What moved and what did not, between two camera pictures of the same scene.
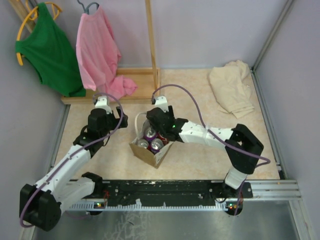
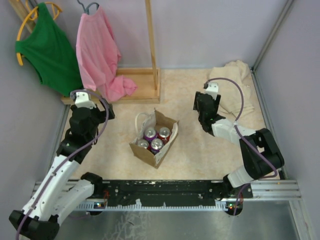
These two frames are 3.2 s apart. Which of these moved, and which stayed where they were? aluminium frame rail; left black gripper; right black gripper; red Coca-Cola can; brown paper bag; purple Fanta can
Moved: right black gripper; left black gripper
Stayed: aluminium frame rail; red Coca-Cola can; purple Fanta can; brown paper bag
